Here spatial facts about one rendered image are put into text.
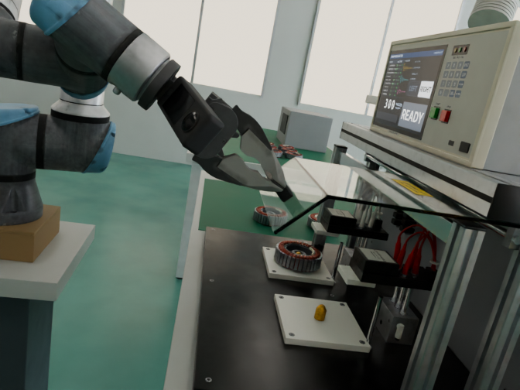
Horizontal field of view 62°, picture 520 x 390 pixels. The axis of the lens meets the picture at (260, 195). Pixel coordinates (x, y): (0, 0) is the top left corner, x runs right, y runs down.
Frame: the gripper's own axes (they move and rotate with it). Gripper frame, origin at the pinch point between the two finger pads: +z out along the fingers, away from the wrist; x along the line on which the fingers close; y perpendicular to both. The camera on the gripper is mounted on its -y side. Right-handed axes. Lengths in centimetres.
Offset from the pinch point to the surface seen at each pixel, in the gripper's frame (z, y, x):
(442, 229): 22.9, 0.6, -9.8
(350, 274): 25.0, 14.2, 5.7
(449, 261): 23.5, -4.5, -6.9
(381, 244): 47, 51, 0
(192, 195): 15, 176, 53
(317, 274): 30.5, 34.2, 13.9
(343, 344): 29.3, 7.5, 14.8
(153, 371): 38, 96, 100
